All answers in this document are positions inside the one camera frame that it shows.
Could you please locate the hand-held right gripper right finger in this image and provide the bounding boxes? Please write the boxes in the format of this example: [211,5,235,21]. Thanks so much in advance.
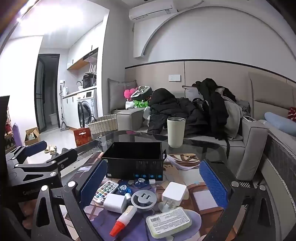
[199,159,289,241]

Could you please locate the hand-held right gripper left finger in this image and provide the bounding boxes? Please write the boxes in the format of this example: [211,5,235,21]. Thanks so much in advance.
[30,159,109,241]

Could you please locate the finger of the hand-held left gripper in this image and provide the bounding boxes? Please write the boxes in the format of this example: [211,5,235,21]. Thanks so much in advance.
[6,141,48,164]
[15,149,78,179]

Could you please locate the white remote with coloured buttons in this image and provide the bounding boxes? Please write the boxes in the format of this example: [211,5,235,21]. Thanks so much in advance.
[92,181,119,204]

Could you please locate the black storage box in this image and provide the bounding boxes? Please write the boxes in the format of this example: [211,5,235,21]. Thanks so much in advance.
[101,142,167,181]

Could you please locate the glue bottle with red cap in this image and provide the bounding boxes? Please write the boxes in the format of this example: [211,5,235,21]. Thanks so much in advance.
[109,205,138,237]

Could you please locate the cardboard box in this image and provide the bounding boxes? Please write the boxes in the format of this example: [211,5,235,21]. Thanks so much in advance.
[24,127,41,146]

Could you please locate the printed table mat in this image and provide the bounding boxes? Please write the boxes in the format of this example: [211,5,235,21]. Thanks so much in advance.
[65,151,232,241]

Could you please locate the red gift box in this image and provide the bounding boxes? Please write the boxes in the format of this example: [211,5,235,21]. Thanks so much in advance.
[73,128,93,147]

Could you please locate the mop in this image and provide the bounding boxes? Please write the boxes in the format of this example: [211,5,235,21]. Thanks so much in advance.
[60,85,68,132]

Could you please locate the wicker basket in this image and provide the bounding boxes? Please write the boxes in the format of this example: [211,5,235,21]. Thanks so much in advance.
[88,114,118,140]

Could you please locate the grey sofa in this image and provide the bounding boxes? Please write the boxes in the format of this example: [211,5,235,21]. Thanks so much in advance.
[107,72,296,181]

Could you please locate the white washing machine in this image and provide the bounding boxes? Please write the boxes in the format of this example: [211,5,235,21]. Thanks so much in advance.
[77,89,98,129]

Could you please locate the black framed door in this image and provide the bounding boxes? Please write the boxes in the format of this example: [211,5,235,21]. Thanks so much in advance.
[34,53,60,134]

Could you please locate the white tumbler cup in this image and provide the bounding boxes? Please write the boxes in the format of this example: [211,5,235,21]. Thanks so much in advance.
[167,117,186,148]

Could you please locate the grey garment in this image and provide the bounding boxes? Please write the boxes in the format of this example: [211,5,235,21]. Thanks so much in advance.
[221,96,251,141]

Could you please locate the quilted grey chair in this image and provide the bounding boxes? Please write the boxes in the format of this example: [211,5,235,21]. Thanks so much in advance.
[260,133,296,241]

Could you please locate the black clothes pile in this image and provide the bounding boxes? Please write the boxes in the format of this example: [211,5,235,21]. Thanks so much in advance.
[195,78,237,140]

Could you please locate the black pressure cooker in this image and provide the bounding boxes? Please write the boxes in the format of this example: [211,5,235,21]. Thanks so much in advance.
[82,74,94,89]

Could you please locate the grey cushion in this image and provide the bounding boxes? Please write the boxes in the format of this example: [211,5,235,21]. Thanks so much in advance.
[107,78,137,112]

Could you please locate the black puffer jacket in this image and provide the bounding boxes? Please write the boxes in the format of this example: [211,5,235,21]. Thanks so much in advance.
[147,88,210,135]

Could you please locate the blue bolster pillow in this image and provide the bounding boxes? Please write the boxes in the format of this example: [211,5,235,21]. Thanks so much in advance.
[264,112,296,136]

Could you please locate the pink plush toy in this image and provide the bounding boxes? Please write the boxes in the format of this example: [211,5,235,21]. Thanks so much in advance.
[124,88,139,100]

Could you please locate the black and white helmet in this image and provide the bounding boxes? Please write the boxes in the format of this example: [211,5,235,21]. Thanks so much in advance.
[130,85,152,101]

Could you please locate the range hood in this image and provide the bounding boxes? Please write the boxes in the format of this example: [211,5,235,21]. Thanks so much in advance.
[82,47,99,63]

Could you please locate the white air conditioner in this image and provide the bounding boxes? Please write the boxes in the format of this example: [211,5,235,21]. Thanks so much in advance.
[129,0,179,22]

